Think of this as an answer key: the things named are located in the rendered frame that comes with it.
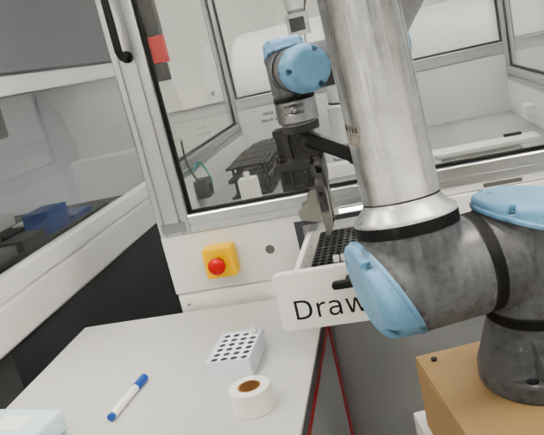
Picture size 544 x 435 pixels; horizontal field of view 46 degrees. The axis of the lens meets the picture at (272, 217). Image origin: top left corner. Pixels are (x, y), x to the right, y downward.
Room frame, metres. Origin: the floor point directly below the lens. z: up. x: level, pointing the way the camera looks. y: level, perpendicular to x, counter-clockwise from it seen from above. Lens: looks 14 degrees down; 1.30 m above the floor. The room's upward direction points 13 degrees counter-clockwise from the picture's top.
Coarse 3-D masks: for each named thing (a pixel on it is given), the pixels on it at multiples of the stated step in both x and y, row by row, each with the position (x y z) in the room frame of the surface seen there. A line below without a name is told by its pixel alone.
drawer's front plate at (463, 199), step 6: (540, 180) 1.29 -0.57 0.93; (468, 192) 1.32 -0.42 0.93; (474, 192) 1.31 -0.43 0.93; (456, 198) 1.32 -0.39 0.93; (462, 198) 1.32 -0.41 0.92; (468, 198) 1.31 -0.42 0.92; (462, 204) 1.32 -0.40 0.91; (468, 204) 1.31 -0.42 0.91; (462, 210) 1.32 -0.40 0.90; (468, 210) 1.31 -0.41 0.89
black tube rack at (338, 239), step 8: (320, 232) 1.38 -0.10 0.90; (336, 232) 1.35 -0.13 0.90; (344, 232) 1.35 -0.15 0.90; (352, 232) 1.33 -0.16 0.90; (320, 240) 1.33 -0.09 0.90; (328, 240) 1.32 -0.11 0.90; (336, 240) 1.30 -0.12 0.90; (344, 240) 1.28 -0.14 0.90; (352, 240) 1.27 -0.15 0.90; (320, 248) 1.27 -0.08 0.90; (328, 248) 1.26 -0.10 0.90; (336, 248) 1.25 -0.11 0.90; (344, 248) 1.24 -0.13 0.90; (320, 256) 1.21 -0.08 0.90; (328, 256) 1.21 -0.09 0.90
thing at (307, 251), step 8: (352, 224) 1.40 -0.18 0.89; (312, 232) 1.42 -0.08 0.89; (304, 240) 1.37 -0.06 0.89; (312, 240) 1.41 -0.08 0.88; (304, 248) 1.31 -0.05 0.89; (312, 248) 1.39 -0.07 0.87; (304, 256) 1.27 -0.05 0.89; (312, 256) 1.36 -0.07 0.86; (296, 264) 1.22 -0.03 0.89; (304, 264) 1.25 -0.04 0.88
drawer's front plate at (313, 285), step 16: (288, 272) 1.08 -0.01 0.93; (304, 272) 1.07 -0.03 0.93; (320, 272) 1.06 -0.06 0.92; (336, 272) 1.06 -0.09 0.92; (288, 288) 1.08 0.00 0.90; (304, 288) 1.07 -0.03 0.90; (320, 288) 1.06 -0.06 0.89; (352, 288) 1.05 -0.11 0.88; (288, 304) 1.08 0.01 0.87; (304, 304) 1.07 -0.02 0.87; (336, 304) 1.06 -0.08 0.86; (352, 304) 1.05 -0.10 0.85; (288, 320) 1.08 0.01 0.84; (304, 320) 1.07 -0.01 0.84; (320, 320) 1.07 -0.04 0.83; (336, 320) 1.06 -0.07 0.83; (352, 320) 1.06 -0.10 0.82
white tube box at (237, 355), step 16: (224, 336) 1.18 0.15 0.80; (240, 336) 1.16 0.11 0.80; (256, 336) 1.15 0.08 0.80; (224, 352) 1.11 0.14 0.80; (240, 352) 1.09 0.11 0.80; (256, 352) 1.10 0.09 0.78; (208, 368) 1.07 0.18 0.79; (224, 368) 1.07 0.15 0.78; (240, 368) 1.06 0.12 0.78; (256, 368) 1.08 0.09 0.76
